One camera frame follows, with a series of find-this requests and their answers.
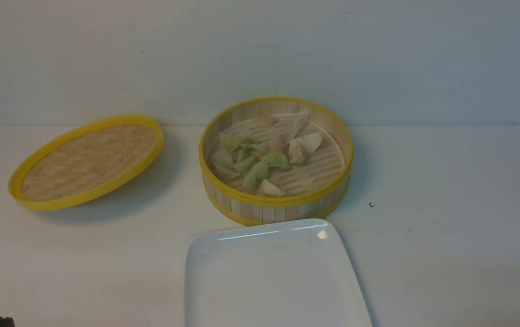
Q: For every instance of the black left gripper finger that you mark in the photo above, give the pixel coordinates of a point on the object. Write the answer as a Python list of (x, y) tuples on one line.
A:
[(7, 322)]

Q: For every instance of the white dumpling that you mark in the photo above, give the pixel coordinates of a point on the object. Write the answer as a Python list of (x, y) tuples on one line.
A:
[(296, 152), (268, 189), (310, 142)]

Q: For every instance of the white square plate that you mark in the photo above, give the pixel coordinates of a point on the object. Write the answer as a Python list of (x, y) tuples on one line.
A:
[(286, 274)]

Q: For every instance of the yellow woven steamer lid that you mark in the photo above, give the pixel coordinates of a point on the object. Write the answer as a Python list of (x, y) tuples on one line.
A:
[(86, 163)]

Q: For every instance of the pale green dumpling lower left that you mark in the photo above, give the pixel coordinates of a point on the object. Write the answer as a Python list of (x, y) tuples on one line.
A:
[(226, 171)]

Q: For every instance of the yellow bamboo steamer basket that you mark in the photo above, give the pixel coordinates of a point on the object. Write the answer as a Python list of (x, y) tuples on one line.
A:
[(313, 188)]

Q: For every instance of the white paper liner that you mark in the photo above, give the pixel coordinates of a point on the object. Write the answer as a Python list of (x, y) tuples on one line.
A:
[(288, 126)]

